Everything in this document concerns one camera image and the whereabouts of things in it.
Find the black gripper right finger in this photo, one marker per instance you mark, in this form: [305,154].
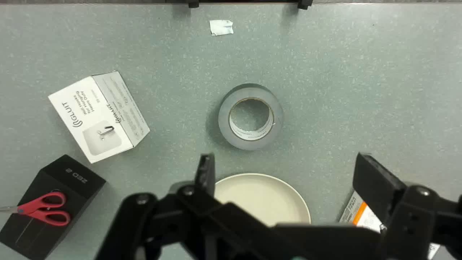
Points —
[378,188]

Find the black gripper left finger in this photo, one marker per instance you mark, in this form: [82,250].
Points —
[206,174]

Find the grey masking tape roll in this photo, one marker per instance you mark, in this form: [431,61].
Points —
[226,129]

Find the small white tape sticker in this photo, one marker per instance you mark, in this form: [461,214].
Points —
[222,28]

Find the orange and white box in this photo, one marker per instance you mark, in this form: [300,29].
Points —
[362,217]

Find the white printed cardboard box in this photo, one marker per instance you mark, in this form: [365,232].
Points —
[99,118]

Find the black rectangular box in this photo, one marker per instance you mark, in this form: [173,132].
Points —
[63,183]

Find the black table clamp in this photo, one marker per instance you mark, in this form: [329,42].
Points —
[194,3]

